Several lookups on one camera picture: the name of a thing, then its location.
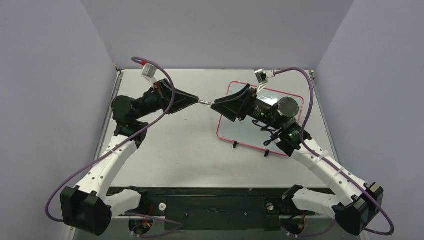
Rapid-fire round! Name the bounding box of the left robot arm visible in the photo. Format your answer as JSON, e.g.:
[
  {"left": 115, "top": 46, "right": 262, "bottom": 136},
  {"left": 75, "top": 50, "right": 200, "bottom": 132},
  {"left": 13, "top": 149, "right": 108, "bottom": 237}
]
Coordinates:
[{"left": 59, "top": 79, "right": 200, "bottom": 236}]

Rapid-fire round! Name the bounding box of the white whiteboard marker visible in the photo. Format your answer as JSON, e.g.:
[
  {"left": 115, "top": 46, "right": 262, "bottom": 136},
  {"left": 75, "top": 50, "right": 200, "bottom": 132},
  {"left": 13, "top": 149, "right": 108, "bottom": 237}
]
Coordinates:
[{"left": 198, "top": 100, "right": 214, "bottom": 106}]

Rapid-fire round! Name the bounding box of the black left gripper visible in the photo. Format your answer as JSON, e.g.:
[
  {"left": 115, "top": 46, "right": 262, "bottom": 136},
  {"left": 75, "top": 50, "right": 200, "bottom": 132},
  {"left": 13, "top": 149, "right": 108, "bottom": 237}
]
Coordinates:
[{"left": 134, "top": 79, "right": 199, "bottom": 121}]

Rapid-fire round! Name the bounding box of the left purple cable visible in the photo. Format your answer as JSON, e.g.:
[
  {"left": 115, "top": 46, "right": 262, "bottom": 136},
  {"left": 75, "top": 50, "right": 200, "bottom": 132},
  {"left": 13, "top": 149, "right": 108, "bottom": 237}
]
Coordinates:
[{"left": 45, "top": 56, "right": 176, "bottom": 223}]

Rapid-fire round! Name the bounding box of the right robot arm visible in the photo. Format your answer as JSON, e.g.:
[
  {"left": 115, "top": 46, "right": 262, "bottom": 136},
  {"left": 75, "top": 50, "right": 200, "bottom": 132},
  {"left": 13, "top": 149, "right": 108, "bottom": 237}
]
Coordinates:
[{"left": 211, "top": 85, "right": 384, "bottom": 236}]

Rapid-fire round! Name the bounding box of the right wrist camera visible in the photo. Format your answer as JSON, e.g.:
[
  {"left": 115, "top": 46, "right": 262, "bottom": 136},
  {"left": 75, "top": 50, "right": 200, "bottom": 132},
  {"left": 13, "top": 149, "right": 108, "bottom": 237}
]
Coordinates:
[{"left": 254, "top": 69, "right": 275, "bottom": 93}]

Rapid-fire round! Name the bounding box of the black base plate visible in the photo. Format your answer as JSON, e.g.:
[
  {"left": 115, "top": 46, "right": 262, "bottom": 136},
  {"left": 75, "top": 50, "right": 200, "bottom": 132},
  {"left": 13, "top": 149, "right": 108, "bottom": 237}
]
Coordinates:
[{"left": 105, "top": 187, "right": 335, "bottom": 233}]

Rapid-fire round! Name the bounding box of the pink framed whiteboard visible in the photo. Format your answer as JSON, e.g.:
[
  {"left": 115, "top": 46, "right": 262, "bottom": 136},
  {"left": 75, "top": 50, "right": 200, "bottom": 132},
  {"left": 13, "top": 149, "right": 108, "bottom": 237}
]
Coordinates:
[{"left": 216, "top": 88, "right": 305, "bottom": 157}]

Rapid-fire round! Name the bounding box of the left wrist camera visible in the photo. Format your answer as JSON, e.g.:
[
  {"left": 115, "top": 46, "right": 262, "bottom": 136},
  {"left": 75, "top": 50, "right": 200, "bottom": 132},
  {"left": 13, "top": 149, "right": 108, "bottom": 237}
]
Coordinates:
[{"left": 140, "top": 60, "right": 158, "bottom": 87}]

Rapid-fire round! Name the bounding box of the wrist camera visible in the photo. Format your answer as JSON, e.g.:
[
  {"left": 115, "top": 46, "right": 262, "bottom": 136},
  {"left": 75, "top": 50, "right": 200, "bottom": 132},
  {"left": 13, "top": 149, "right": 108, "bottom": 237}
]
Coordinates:
[
  {"left": 140, "top": 60, "right": 158, "bottom": 87},
  {"left": 254, "top": 69, "right": 275, "bottom": 93}
]

